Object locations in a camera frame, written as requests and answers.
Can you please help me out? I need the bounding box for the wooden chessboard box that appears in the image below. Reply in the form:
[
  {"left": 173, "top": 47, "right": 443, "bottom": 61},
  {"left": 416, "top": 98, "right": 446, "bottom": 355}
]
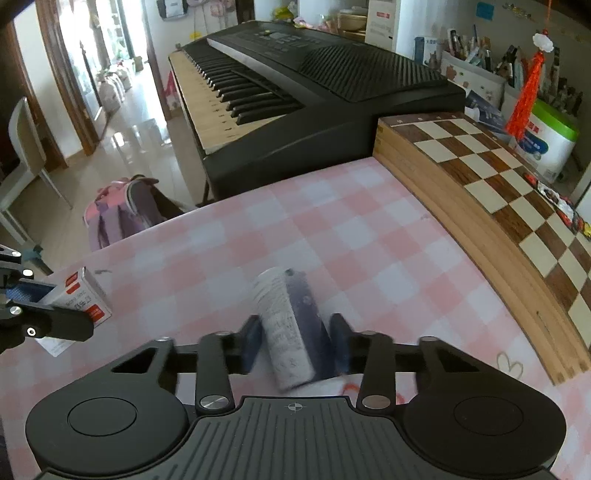
[{"left": 373, "top": 111, "right": 591, "bottom": 386}]

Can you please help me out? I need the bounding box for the wooden door frame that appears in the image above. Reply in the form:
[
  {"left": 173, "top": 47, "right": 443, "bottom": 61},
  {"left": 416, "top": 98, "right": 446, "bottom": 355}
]
[{"left": 34, "top": 0, "right": 100, "bottom": 158}]

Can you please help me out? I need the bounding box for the colourful sticker strip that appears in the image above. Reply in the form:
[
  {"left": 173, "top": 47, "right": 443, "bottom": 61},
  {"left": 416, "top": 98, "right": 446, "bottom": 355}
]
[{"left": 526, "top": 171, "right": 591, "bottom": 241}]

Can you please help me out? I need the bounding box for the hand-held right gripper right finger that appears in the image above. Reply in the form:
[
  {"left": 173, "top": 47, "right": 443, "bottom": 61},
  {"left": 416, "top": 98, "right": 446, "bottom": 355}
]
[{"left": 329, "top": 313, "right": 490, "bottom": 411}]

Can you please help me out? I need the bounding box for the white box red label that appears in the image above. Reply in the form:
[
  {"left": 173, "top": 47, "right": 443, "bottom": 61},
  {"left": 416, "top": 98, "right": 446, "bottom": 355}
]
[{"left": 367, "top": 0, "right": 402, "bottom": 52}]

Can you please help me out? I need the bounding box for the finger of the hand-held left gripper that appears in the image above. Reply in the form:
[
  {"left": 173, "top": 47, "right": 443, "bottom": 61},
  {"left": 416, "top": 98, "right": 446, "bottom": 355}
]
[
  {"left": 0, "top": 301, "right": 95, "bottom": 352},
  {"left": 0, "top": 247, "right": 58, "bottom": 305}
]

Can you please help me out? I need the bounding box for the black electronic keyboard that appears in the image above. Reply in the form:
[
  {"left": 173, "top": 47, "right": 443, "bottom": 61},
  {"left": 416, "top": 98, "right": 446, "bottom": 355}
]
[{"left": 168, "top": 19, "right": 467, "bottom": 201}]

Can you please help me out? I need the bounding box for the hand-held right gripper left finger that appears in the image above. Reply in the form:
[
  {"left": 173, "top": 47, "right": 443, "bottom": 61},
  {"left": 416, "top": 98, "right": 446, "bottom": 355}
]
[{"left": 108, "top": 315, "right": 265, "bottom": 416}]

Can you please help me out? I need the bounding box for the white pen holder with pens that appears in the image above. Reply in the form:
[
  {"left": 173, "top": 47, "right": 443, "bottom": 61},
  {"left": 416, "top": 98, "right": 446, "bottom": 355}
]
[{"left": 441, "top": 28, "right": 509, "bottom": 107}]

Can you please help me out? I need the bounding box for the white sack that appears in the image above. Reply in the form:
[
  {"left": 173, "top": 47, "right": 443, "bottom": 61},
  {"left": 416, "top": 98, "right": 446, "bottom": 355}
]
[{"left": 99, "top": 60, "right": 134, "bottom": 114}]

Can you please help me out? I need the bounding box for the pink checkered desktop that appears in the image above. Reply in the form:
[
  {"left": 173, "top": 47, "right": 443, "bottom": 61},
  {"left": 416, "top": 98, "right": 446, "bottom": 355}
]
[{"left": 0, "top": 157, "right": 591, "bottom": 480}]

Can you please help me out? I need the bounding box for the white red small carton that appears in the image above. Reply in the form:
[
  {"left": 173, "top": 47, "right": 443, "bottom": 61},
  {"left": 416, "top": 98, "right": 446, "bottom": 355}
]
[{"left": 36, "top": 267, "right": 113, "bottom": 357}]

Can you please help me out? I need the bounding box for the white blue tube bottle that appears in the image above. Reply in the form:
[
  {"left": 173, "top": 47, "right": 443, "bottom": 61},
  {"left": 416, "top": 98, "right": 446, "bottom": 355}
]
[{"left": 253, "top": 267, "right": 335, "bottom": 394}]

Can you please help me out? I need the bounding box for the pink purple backpack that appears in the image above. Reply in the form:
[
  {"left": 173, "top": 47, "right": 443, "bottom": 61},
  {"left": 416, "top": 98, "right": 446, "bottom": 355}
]
[{"left": 83, "top": 175, "right": 185, "bottom": 254}]

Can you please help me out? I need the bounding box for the black keyboard stand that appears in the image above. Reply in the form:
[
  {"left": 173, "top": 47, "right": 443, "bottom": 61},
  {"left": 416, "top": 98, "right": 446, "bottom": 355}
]
[{"left": 196, "top": 175, "right": 218, "bottom": 208}]

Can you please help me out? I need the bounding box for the white canister green lid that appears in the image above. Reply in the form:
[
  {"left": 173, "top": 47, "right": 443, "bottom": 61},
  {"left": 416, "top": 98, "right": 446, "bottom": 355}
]
[{"left": 508, "top": 99, "right": 580, "bottom": 183}]

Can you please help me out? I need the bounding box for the teal white carton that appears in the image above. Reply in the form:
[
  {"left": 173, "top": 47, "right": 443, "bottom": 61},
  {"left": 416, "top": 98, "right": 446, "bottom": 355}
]
[{"left": 413, "top": 36, "right": 444, "bottom": 65}]

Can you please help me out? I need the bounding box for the red and white bottle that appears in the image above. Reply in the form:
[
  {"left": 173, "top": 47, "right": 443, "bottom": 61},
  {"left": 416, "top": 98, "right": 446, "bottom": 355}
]
[{"left": 505, "top": 30, "right": 555, "bottom": 141}]

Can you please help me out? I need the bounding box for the blue white carton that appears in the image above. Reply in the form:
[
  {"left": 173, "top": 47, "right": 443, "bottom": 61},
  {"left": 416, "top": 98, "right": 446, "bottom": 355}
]
[{"left": 464, "top": 90, "right": 509, "bottom": 137}]

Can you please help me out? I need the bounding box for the white chair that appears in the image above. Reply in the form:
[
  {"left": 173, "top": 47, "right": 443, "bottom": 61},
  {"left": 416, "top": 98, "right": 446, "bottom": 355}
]
[{"left": 0, "top": 96, "right": 75, "bottom": 245}]

